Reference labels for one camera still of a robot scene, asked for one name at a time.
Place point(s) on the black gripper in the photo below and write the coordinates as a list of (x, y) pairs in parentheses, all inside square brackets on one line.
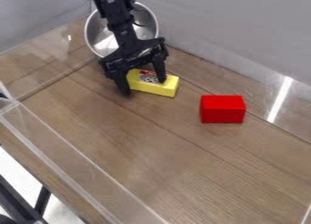
[(133, 53)]

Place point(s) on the yellow butter block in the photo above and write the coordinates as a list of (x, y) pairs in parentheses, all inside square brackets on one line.
[(142, 80)]

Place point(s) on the silver steel pot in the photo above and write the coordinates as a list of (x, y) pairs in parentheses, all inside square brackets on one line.
[(100, 38)]

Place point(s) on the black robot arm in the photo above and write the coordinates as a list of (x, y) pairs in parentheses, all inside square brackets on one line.
[(116, 12)]

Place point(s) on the red rectangular block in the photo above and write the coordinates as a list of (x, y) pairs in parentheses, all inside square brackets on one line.
[(221, 109)]

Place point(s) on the clear acrylic front barrier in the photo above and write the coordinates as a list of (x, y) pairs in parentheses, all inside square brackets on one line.
[(116, 204)]

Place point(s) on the black table leg frame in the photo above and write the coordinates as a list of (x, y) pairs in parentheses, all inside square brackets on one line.
[(20, 212)]

